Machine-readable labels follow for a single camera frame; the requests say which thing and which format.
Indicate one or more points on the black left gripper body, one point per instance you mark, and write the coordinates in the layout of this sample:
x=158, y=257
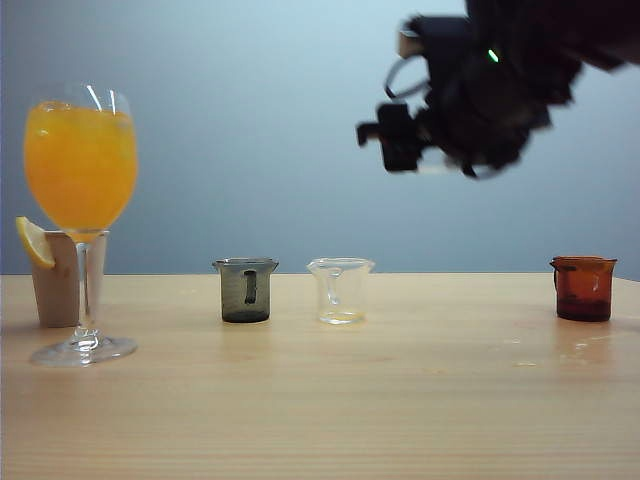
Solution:
x=490, y=100

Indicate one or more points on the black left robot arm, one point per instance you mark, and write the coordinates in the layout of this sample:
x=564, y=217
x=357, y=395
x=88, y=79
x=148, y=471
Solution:
x=575, y=25

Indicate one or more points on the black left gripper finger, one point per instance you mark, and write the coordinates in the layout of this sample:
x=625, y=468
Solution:
x=402, y=140
x=370, y=132

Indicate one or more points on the grey smoked glass measuring cup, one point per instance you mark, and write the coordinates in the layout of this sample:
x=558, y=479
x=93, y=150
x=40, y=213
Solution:
x=235, y=295

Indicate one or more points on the clear glass cup without markings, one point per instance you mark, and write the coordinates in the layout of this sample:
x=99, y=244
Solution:
x=350, y=292

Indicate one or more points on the amber glass measuring cup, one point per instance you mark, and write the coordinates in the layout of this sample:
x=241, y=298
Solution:
x=582, y=295

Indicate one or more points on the beige paper cup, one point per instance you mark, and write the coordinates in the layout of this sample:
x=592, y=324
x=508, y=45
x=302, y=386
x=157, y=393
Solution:
x=56, y=285

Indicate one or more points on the yellow lemon slice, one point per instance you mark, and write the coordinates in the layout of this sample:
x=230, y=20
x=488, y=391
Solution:
x=34, y=242

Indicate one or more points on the wine glass with orange juice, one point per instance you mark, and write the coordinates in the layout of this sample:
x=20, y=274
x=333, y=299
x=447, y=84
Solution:
x=80, y=170

